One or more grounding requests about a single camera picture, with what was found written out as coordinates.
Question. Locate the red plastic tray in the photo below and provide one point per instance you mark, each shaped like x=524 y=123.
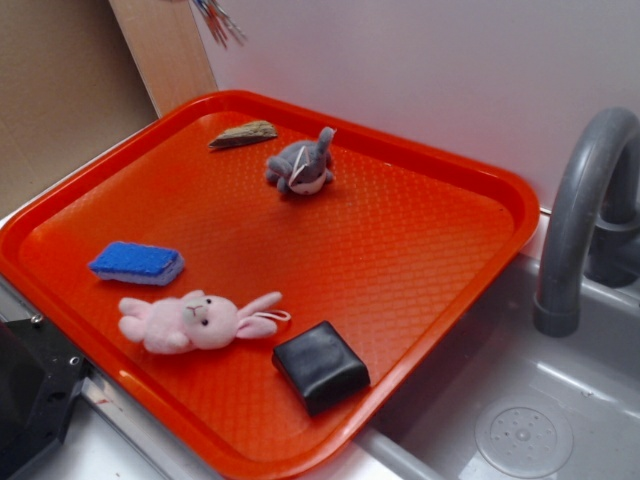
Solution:
x=391 y=252

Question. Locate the pink plush bunny toy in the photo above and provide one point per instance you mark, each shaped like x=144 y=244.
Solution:
x=197 y=321

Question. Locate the grey plush elephant toy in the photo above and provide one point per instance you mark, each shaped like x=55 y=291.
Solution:
x=302 y=167

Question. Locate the brown wood piece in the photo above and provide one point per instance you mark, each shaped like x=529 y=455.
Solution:
x=243 y=135

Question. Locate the black rounded block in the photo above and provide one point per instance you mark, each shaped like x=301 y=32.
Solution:
x=321 y=368

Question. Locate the blue sponge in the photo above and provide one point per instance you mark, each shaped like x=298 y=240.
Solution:
x=138 y=264

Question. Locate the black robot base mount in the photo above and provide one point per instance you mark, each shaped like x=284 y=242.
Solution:
x=42 y=373

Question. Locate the grey toy faucet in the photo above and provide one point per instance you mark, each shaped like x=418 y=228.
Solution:
x=593 y=230

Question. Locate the grey plastic sink basin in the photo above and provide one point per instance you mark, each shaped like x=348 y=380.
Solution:
x=496 y=399

